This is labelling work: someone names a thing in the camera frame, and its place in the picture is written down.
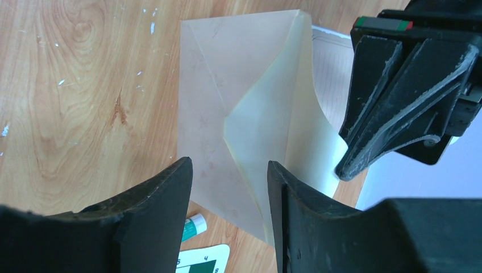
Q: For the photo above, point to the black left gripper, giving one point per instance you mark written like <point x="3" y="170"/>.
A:
<point x="415" y="84"/>

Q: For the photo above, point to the green white glue stick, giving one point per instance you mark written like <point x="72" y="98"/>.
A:
<point x="194" y="226"/>

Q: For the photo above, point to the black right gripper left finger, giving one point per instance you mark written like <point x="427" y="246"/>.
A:
<point x="138" y="230"/>

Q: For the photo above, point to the green white chessboard mat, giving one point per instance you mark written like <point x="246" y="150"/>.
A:
<point x="211" y="259"/>

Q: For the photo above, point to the cream pink envelope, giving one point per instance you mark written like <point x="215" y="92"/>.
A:
<point x="246" y="96"/>

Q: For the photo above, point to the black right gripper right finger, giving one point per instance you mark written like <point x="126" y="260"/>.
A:
<point x="315" y="233"/>

